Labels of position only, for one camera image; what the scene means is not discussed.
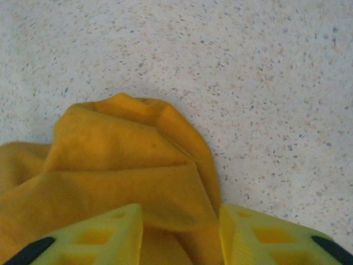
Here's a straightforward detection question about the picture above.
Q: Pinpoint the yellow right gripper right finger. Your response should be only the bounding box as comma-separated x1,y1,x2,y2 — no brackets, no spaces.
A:
219,203,353,265

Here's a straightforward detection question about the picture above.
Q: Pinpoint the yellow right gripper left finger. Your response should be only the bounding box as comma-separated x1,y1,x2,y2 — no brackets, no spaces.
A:
4,203,145,265

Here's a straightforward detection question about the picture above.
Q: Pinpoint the yellow t-shirt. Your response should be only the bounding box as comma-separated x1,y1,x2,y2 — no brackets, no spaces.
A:
0,93,224,265

